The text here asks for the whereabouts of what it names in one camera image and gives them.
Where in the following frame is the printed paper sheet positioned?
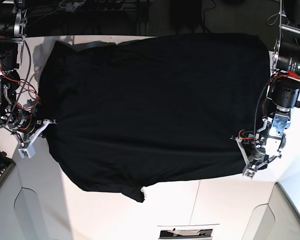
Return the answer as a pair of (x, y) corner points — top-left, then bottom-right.
(157, 224), (220, 240)

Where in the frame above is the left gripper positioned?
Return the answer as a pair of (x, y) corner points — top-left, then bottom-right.
(230, 134), (282, 172)

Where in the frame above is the grey panel at right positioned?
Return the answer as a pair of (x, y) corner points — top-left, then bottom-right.
(242, 182), (300, 240)

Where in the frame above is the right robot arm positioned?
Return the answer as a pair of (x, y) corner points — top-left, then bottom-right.
(0, 0), (52, 151)

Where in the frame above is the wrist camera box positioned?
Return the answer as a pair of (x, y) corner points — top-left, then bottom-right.
(242, 168), (256, 179)
(18, 144), (36, 159)

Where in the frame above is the black t-shirt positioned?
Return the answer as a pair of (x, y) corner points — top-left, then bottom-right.
(37, 33), (270, 203)

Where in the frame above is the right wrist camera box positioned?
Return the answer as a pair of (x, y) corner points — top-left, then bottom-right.
(18, 144), (36, 159)

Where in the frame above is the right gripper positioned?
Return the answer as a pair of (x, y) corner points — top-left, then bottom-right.
(11, 119), (57, 148)

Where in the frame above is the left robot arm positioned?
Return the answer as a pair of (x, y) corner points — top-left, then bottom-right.
(235, 0), (300, 179)

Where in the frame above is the grey bin at left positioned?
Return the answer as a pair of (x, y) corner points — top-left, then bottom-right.
(0, 143), (51, 240)

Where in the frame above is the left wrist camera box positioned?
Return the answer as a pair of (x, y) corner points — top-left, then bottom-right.
(242, 168), (256, 179)

